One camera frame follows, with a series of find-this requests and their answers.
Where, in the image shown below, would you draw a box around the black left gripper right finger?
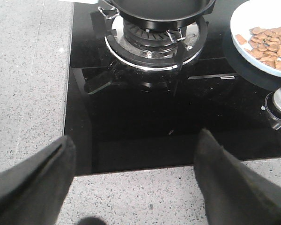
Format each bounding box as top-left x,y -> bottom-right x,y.
194,129 -> 281,225

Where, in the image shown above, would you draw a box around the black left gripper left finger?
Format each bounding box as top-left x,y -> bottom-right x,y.
0,135 -> 76,225

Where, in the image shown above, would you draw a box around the brown meat pieces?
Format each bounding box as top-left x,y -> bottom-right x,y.
235,27 -> 281,72

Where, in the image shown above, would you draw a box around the light blue plate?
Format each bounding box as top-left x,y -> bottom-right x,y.
230,0 -> 281,78

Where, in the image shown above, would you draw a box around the black frying pan green handle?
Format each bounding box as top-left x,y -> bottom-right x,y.
106,0 -> 215,31

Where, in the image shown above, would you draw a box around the black glass gas cooktop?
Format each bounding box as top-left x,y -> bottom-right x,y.
65,0 -> 281,176

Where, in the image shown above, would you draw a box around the black left burner pan support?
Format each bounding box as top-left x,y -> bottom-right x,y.
90,7 -> 207,72

